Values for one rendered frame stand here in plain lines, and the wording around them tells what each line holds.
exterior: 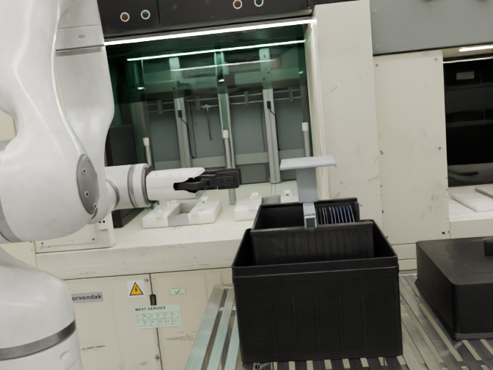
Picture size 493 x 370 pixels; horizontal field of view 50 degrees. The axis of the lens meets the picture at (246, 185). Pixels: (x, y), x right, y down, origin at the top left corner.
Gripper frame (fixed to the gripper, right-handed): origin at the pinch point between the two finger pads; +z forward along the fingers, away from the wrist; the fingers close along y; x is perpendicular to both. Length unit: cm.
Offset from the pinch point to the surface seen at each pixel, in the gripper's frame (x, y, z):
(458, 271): -20.2, 2.7, 40.3
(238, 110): 11, -119, -11
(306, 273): -14.8, 14.1, 13.1
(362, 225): -7.9, 12.0, 22.8
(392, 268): -14.8, 14.0, 27.0
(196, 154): -6, -119, -30
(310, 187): -2.7, 1.9, 15.0
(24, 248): -18, -28, -59
